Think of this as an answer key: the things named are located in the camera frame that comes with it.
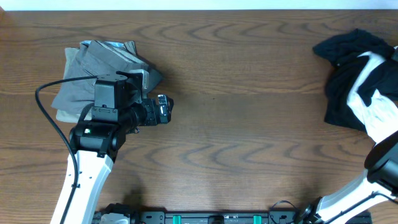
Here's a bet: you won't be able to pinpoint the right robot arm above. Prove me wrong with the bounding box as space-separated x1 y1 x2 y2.
295 133 397 223

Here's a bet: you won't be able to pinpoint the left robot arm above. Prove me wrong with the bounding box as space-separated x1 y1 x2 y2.
51 72 174 223

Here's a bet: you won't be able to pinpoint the grey folded trousers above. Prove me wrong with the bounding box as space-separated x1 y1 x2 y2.
50 40 164 115

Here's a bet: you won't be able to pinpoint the beige folded garment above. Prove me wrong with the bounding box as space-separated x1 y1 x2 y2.
55 40 137 124

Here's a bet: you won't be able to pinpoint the black garment pile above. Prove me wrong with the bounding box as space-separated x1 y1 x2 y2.
313 29 397 131

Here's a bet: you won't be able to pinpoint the white garment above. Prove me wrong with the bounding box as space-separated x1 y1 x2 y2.
346 52 397 144

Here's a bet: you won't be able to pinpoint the black mounting rail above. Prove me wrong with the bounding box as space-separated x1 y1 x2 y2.
93 203 373 224

